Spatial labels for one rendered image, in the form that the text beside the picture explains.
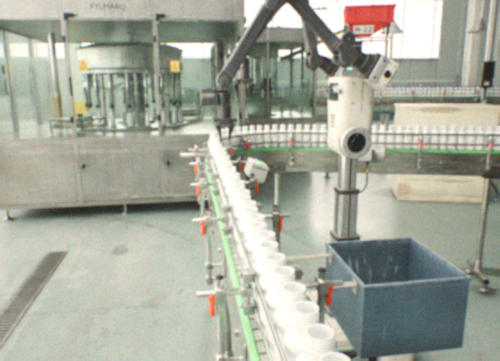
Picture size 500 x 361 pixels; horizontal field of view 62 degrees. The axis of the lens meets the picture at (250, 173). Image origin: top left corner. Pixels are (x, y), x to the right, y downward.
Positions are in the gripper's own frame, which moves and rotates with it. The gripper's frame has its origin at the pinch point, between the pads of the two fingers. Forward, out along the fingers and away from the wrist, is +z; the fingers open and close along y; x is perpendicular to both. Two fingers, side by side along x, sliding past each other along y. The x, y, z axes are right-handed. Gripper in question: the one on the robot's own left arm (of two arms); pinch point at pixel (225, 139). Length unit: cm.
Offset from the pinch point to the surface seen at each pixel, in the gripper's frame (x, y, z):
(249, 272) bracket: -103, -5, 12
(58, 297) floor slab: 111, -111, 124
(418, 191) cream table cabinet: 292, 267, 112
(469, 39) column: 828, 697, -122
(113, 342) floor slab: 50, -64, 124
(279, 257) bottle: -106, 0, 8
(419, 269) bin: -57, 59, 38
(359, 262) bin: -51, 40, 37
